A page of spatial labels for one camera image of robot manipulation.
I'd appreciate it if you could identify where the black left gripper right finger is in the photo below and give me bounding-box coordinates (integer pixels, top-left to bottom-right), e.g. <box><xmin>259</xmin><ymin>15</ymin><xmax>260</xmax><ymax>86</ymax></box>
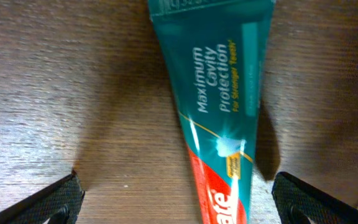
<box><xmin>272</xmin><ymin>172</ymin><xmax>358</xmax><ymax>224</ymax></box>

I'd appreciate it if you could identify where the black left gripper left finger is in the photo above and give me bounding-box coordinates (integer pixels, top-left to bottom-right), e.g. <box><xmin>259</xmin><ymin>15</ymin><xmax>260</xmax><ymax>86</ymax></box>
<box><xmin>0</xmin><ymin>171</ymin><xmax>85</xmax><ymax>224</ymax></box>

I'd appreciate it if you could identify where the green red toothpaste tube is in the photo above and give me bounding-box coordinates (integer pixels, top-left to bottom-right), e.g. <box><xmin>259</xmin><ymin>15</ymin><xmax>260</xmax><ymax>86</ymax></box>
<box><xmin>148</xmin><ymin>0</ymin><xmax>275</xmax><ymax>223</ymax></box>

